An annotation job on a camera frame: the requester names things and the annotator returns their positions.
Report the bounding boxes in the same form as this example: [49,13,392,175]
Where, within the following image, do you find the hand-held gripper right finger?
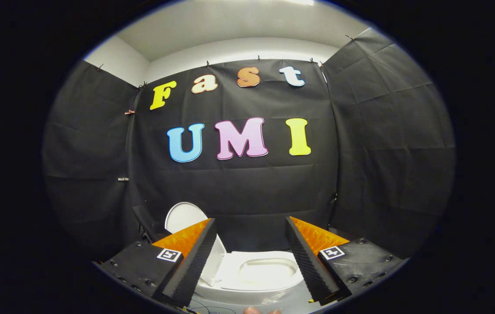
[285,215,408,306]

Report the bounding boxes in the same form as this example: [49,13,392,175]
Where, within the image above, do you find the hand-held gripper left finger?
[99,218,218,308]

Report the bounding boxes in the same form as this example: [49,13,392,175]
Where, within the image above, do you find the white toilet seat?
[218,250,304,292]

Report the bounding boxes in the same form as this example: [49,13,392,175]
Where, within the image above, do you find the black backdrop cloth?
[42,27,456,263]

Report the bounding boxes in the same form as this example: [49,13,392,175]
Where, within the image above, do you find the thin black floor cable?
[186,300,237,314]

